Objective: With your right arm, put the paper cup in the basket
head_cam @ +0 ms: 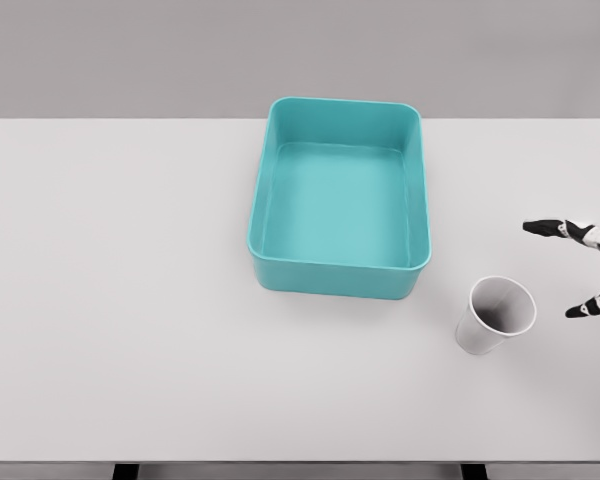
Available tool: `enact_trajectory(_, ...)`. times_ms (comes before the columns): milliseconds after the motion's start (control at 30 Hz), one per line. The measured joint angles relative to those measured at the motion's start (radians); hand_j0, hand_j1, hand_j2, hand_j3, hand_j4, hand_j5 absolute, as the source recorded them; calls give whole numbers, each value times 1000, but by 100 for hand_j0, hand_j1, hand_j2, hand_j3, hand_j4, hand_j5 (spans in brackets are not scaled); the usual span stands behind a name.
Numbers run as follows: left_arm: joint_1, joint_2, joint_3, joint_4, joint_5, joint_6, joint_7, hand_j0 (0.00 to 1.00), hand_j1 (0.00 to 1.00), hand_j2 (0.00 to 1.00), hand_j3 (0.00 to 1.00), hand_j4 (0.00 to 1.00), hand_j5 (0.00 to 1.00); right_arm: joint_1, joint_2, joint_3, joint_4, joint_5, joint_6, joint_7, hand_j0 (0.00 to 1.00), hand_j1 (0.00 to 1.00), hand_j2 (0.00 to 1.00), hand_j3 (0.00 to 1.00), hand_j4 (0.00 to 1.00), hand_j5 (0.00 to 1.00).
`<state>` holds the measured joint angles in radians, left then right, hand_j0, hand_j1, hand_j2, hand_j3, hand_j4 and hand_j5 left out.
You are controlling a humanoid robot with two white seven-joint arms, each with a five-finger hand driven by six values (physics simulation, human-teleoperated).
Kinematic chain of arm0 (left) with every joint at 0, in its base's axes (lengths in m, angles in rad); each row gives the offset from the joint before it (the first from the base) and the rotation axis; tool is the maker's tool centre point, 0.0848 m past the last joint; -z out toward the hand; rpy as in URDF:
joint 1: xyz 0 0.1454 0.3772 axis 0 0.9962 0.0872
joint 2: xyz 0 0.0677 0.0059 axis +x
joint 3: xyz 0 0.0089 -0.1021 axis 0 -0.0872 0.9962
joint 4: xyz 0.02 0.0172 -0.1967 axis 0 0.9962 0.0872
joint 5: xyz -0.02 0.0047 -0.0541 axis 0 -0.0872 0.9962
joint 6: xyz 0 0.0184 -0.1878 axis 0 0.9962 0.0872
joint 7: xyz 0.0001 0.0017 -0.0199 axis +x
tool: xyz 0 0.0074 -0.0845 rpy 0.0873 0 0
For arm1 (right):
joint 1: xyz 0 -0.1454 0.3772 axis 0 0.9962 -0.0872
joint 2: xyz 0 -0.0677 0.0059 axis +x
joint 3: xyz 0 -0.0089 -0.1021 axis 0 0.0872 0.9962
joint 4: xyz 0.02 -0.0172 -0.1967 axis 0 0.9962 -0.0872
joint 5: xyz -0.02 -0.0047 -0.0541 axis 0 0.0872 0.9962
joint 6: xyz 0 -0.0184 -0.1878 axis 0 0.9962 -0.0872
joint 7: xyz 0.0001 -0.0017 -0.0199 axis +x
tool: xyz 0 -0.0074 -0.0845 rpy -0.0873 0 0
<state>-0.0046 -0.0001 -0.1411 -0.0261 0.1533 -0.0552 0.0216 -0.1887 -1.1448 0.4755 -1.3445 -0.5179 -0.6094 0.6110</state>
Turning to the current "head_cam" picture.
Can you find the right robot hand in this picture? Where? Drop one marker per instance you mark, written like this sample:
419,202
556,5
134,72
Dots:
587,232

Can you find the white paper cup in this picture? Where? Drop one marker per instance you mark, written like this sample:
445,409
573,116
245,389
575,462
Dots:
500,312

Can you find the teal plastic basket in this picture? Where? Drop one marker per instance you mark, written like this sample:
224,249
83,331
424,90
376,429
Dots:
340,200

